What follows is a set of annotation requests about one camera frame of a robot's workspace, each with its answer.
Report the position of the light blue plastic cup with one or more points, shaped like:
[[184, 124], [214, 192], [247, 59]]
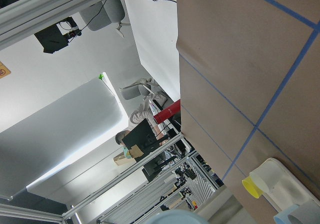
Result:
[[176, 216]]

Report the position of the yellow plastic cup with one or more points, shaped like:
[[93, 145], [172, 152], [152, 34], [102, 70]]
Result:
[[251, 187]]

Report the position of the pale green plastic cup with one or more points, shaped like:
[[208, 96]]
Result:
[[266, 176]]

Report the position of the seated person in beige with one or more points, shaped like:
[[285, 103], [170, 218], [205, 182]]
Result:
[[150, 90]]

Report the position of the red cylinder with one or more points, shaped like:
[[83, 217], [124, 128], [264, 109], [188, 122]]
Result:
[[168, 112]]

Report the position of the black computer monitor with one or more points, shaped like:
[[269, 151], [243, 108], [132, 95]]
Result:
[[141, 140]]

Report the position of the cream plastic tray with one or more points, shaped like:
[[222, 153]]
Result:
[[288, 191]]

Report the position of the aluminium frame post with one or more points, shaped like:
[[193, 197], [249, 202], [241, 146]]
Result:
[[26, 17]]

